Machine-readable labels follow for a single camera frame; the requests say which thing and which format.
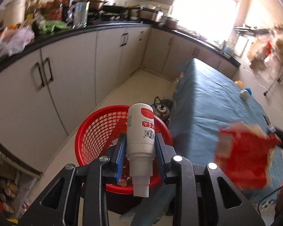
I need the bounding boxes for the white red spray bottle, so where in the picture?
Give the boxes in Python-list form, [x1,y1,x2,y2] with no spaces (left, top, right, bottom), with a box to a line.
[126,103,155,198]

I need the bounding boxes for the red plastic mesh basket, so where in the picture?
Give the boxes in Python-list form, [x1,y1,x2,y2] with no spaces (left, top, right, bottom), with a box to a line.
[75,105,173,195]

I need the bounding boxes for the blue plastic bag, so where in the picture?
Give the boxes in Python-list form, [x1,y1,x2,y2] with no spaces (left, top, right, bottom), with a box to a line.
[245,88,252,95]

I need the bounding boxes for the yellow plastic bag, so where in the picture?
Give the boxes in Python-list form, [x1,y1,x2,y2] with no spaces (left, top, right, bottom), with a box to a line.
[235,81,243,88]

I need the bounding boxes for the blue tablecloth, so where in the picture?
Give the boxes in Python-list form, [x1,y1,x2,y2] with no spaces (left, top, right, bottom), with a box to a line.
[169,59,283,205]

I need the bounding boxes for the hanging plastic bags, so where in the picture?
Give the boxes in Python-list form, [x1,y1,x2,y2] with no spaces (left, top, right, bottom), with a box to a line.
[247,26,283,64]

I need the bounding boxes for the steel kettle on floor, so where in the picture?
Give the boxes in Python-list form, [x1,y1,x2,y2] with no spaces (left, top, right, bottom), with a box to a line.
[151,96,173,124]

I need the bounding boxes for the green cloth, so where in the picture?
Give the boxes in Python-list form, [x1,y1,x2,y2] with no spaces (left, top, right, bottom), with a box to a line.
[38,21,70,35]

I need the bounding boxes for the steel kettle on counter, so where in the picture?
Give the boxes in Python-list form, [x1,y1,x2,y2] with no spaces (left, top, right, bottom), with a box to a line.
[71,2,89,29]

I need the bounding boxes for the counter plastic bags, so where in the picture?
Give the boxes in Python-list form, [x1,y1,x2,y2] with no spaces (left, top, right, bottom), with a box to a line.
[0,27,35,58]

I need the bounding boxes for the brown pot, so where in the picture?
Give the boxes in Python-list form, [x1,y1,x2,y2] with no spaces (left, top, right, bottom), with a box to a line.
[165,17,178,30]

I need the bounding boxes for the black frying pan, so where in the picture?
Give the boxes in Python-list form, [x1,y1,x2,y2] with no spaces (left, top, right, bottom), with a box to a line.
[102,5,128,14]

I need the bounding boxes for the red label sauce bottle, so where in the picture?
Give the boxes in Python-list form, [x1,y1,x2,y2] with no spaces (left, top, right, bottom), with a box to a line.
[46,0,63,21]

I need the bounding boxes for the silver rice cooker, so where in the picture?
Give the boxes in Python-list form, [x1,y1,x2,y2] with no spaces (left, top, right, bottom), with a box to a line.
[137,7,164,22]

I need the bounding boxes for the lidded steel wok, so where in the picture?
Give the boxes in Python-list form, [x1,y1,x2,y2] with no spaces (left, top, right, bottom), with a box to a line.
[73,0,108,12]

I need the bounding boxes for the dark sauce bottle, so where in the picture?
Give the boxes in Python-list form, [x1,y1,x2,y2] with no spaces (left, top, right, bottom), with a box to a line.
[62,0,72,23]

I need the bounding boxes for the white rice cooker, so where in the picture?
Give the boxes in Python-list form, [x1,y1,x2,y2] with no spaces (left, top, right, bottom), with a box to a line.
[0,0,26,27]

